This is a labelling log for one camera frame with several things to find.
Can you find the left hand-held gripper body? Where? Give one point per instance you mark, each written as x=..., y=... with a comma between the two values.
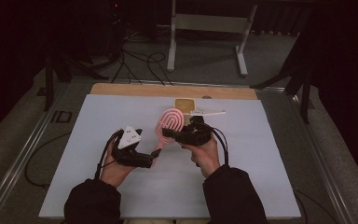
x=129, y=155

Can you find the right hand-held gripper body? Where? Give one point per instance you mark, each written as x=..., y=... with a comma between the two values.
x=195, y=135

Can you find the pink hairbrush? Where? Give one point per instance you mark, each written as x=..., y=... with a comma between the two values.
x=169, y=119

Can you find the beige square cup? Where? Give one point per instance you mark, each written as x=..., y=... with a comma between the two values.
x=185, y=105

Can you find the person's left hand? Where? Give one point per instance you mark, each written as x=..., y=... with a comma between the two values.
x=113, y=171

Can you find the person's right hand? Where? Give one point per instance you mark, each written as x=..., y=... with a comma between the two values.
x=206, y=157

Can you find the light blue mat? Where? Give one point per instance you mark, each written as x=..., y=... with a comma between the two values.
x=174, y=193

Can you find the black tripod stand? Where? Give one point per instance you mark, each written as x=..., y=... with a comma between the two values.
x=306, y=93
x=49, y=81

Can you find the white metal stand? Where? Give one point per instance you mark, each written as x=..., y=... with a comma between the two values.
x=209, y=23

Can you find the aluminium frame rail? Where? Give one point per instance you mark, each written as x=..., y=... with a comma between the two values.
x=323, y=161
x=180, y=81
x=18, y=158

